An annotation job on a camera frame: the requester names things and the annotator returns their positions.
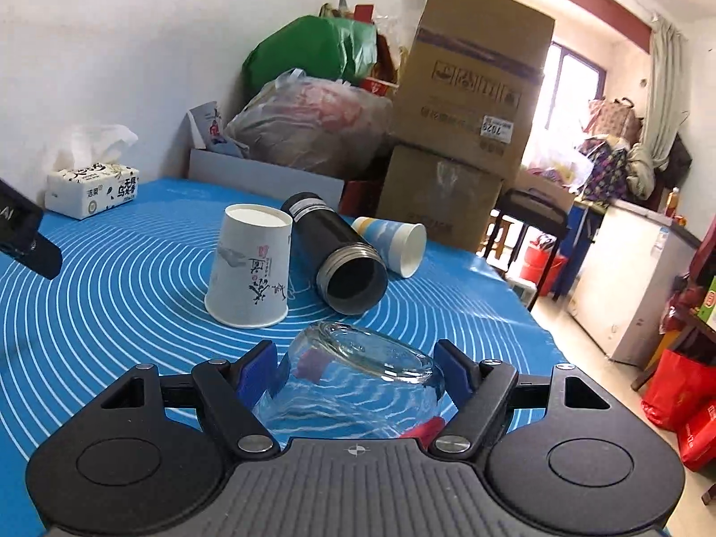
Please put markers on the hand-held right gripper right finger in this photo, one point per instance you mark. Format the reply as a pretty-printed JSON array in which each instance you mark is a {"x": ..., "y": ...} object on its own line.
[{"x": 452, "y": 368}]

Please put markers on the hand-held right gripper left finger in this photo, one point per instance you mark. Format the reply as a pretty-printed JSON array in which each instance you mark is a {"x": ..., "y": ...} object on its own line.
[{"x": 256, "y": 372}]

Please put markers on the clear glass cup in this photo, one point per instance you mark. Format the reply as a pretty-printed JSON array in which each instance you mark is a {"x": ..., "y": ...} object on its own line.
[{"x": 358, "y": 380}]

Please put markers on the white paper cup ink print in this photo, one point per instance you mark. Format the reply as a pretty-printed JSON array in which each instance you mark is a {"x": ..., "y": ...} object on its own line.
[{"x": 251, "y": 268}]

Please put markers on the blue white paper cup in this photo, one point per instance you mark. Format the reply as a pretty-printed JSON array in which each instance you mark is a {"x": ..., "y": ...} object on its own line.
[{"x": 391, "y": 243}]

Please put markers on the white tissue pack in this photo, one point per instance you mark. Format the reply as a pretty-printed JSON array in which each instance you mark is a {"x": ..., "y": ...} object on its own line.
[{"x": 92, "y": 187}]

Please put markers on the blue silicone mat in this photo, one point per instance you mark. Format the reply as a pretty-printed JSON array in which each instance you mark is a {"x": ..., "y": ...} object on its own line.
[{"x": 112, "y": 302}]

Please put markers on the red bucket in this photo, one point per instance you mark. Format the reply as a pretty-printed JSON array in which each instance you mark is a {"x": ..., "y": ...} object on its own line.
[{"x": 541, "y": 265}]

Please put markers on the black thermos flask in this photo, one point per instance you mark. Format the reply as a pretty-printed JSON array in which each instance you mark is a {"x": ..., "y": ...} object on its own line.
[{"x": 335, "y": 257}]

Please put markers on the black chair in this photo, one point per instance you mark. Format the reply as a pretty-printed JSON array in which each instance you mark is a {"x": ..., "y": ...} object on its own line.
[{"x": 531, "y": 235}]

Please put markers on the small cardboard box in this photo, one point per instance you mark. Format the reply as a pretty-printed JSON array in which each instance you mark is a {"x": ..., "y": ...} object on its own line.
[{"x": 442, "y": 196}]

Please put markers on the grey flat box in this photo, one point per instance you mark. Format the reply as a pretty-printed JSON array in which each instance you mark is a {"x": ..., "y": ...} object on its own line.
[{"x": 263, "y": 176}]

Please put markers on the white chest freezer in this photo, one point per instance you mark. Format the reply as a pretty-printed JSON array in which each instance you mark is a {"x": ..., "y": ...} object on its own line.
[{"x": 632, "y": 274}]

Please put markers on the red shopping bag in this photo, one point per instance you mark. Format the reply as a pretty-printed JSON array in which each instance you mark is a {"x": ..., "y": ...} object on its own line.
[{"x": 679, "y": 389}]

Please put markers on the clear plastic bag red contents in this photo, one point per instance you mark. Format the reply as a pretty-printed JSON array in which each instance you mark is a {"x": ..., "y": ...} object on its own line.
[{"x": 313, "y": 123}]

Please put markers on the pile of patterned bags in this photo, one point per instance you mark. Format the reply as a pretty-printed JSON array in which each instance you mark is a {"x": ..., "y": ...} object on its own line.
[{"x": 609, "y": 145}]

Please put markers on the large cardboard box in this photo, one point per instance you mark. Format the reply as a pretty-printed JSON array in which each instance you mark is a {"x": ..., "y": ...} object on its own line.
[{"x": 464, "y": 84}]

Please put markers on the green plastic bag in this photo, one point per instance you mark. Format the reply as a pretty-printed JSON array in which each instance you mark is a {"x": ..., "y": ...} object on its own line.
[{"x": 313, "y": 47}]

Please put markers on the beige curtain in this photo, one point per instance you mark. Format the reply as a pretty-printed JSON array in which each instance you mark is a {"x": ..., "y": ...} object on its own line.
[{"x": 663, "y": 100}]

